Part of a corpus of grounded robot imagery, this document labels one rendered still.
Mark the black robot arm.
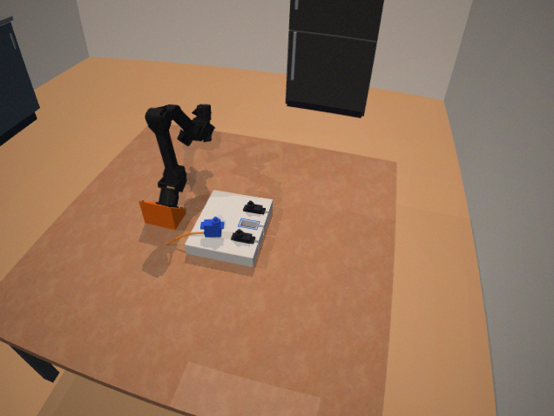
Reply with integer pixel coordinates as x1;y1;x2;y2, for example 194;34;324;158
145;104;215;208

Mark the blue micro servo with orange cable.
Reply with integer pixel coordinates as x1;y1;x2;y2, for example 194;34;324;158
167;217;224;245

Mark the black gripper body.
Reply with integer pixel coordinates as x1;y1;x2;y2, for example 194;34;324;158
177;131;192;146

